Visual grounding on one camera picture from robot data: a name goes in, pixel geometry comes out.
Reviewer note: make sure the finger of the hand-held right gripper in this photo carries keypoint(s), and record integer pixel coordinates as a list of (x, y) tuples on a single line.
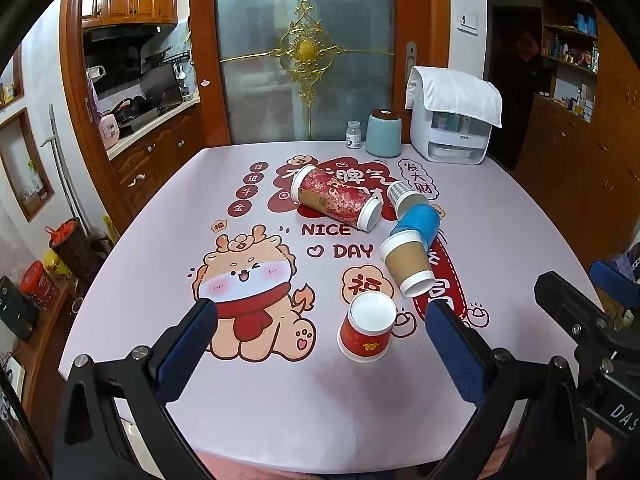
[(575, 310), (617, 277)]

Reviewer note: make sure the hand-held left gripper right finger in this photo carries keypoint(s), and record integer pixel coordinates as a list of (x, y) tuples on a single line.
[(456, 355)]

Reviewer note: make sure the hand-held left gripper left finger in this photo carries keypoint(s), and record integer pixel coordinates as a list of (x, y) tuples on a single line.
[(187, 345)]

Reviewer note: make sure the small red paper cup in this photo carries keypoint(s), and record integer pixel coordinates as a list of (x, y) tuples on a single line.
[(367, 340)]

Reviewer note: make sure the brown ribbed paper cup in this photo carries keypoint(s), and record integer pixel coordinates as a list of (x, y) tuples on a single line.
[(407, 260)]

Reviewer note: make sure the blue paper cup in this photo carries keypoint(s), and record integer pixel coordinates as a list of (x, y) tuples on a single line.
[(420, 220)]

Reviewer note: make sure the grey checkered paper cup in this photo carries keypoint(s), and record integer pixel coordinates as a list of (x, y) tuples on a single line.
[(402, 195)]

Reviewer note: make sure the tall red patterned paper cup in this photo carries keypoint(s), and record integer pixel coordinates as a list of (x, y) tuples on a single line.
[(332, 195)]

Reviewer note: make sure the wooden side cabinet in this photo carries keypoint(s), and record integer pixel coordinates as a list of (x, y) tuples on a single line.
[(575, 175)]

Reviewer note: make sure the pink cartoon printed tablecloth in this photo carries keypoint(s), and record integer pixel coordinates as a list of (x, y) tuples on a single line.
[(300, 410)]

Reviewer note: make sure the black basket with red contents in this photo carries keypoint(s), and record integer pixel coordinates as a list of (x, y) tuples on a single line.
[(72, 250)]

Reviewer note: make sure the yellow packet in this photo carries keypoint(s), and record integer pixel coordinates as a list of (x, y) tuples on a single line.
[(55, 264)]

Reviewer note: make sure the red round tin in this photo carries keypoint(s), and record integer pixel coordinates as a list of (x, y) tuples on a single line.
[(39, 284)]

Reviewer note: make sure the black box device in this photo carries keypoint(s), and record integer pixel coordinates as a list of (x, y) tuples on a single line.
[(17, 310)]

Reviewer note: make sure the wooden lower kitchen cabinet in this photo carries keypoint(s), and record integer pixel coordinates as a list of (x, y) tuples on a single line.
[(155, 155)]

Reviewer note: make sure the white countertop appliance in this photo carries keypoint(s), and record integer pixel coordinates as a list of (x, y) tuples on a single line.
[(450, 142)]

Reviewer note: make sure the white pole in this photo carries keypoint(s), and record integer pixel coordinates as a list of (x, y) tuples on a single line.
[(62, 170)]

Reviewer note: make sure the wooden shelf with bottles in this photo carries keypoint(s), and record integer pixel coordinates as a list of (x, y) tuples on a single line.
[(570, 55)]

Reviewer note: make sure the pink kitchen appliance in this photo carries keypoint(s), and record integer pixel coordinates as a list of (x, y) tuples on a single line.
[(110, 130)]

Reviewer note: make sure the teal canister with brown lid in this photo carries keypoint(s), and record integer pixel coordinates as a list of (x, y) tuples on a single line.
[(382, 135)]

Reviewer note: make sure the small white bottle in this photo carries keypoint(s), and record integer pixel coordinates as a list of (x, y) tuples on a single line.
[(354, 136)]

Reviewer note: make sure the white quilted cloth cover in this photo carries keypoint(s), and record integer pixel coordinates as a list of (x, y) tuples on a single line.
[(455, 90)]

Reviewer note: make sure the frosted glass door gold ornament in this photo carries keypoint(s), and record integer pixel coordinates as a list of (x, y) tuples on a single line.
[(260, 35)]

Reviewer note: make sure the black range hood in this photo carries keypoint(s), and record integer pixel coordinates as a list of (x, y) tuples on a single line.
[(120, 32)]

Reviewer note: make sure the wooden framed wall niche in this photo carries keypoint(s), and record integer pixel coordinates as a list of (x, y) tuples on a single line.
[(25, 165)]

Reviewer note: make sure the white wall switch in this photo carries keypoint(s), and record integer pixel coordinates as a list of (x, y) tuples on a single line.
[(468, 22)]

